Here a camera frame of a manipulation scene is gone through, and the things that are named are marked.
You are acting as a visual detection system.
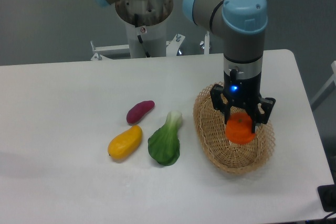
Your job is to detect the white metal base frame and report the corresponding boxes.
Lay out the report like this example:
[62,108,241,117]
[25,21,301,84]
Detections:
[90,31,212,61]

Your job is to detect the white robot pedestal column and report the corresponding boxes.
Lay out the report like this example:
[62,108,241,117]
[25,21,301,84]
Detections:
[114,0,174,59]

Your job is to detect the yellow mango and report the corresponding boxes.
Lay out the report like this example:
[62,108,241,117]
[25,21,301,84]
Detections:
[108,125,143,161]

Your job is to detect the woven wicker basket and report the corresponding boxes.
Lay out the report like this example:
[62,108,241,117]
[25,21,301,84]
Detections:
[193,84,275,174]

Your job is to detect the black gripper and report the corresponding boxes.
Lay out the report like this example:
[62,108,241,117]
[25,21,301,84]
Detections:
[210,73,276,133]

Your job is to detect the green bok choy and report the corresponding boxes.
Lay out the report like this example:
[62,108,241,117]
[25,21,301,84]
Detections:
[148,111,182,166]

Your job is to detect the purple sweet potato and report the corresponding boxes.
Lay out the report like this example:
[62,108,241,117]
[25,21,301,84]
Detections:
[126,100,155,124]

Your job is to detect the white frame at right edge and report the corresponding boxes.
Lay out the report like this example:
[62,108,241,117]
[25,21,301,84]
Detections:
[310,61,335,111]

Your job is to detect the orange fruit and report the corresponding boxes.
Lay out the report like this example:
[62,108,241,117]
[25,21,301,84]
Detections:
[225,112,255,145]

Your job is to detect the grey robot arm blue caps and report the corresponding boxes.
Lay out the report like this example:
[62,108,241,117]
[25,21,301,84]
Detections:
[96,0,275,132]

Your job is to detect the black cable on pedestal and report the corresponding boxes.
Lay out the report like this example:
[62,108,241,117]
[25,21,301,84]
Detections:
[134,13,151,58]

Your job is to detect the black device at table edge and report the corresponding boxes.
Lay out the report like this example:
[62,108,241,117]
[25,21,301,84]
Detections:
[317,185,335,212]

